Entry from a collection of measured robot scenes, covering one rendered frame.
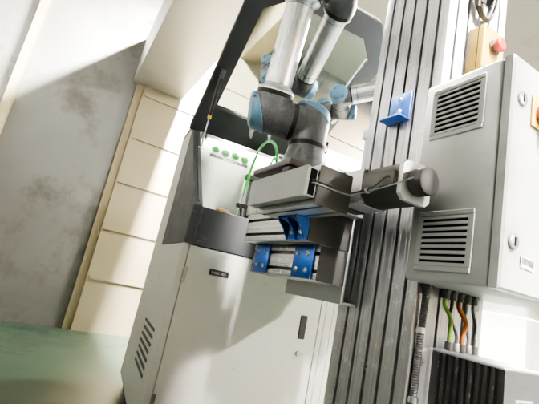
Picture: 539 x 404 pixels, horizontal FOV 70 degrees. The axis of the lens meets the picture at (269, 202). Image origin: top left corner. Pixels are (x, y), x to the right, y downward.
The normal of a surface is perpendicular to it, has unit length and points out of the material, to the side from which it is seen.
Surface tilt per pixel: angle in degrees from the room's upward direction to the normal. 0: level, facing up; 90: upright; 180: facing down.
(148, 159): 90
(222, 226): 90
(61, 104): 90
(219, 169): 90
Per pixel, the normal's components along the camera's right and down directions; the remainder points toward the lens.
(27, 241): 0.49, -0.09
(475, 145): -0.85, -0.28
